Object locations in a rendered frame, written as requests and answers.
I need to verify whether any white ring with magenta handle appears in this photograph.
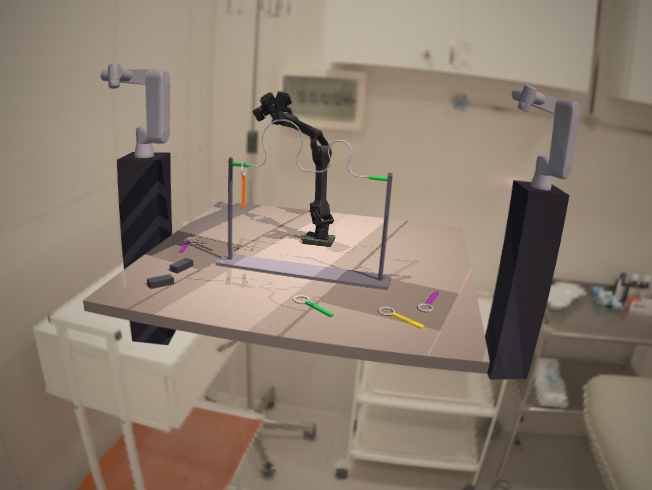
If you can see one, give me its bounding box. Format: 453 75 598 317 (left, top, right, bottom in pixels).
179 237 196 253
417 291 439 311

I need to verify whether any white loop with yellow handle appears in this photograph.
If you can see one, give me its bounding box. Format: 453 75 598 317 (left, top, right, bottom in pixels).
378 307 424 329

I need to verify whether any white ring with green handle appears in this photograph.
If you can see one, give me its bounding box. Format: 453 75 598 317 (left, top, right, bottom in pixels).
293 295 334 317

